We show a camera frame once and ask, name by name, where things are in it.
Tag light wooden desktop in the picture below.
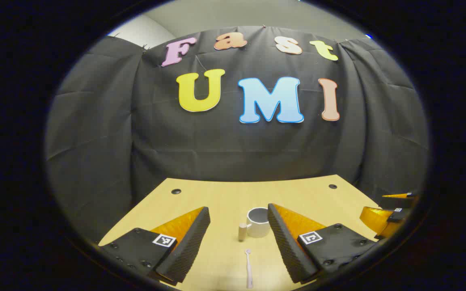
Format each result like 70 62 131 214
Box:
98 175 383 291

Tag white cup with wooden handle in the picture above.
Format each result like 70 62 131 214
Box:
239 207 272 242

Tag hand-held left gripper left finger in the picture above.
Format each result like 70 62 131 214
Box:
100 207 211 285

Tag pink toothbrush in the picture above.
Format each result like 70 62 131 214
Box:
245 249 254 289

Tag black backdrop cloth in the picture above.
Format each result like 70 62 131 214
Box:
45 26 430 243

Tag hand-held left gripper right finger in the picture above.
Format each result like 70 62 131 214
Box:
267 203 379 283

